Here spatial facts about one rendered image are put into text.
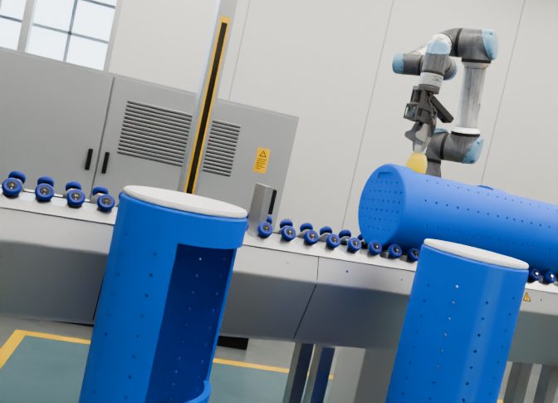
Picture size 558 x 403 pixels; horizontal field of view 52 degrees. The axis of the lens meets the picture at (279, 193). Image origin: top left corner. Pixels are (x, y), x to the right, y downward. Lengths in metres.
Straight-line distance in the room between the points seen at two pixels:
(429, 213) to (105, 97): 2.07
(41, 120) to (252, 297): 2.04
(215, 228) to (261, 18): 3.68
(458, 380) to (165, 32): 3.39
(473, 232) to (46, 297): 1.31
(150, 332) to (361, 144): 3.82
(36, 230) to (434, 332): 1.03
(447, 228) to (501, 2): 3.77
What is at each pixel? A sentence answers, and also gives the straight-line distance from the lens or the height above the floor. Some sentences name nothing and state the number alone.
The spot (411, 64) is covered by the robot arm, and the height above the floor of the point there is 1.59.
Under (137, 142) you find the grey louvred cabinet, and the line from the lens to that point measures 3.34.
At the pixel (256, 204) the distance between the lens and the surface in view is 1.76.
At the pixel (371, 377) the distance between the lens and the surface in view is 2.50.
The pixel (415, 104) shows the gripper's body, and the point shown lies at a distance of 1.98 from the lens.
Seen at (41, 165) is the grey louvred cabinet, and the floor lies 0.86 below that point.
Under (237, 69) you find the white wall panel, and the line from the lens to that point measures 4.67.
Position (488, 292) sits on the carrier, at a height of 0.95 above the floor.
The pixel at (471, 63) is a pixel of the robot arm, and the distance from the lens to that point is 2.44.
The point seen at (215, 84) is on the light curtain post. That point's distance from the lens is 2.01.
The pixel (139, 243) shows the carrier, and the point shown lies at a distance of 1.20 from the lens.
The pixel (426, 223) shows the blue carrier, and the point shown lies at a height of 1.07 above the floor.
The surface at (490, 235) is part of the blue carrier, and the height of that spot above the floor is 1.07.
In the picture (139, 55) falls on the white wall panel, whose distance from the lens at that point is 4.36.
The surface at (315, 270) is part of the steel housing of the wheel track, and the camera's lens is 1.73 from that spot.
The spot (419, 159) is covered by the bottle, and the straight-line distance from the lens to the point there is 1.98.
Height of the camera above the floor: 1.16
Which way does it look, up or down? 3 degrees down
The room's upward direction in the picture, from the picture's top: 12 degrees clockwise
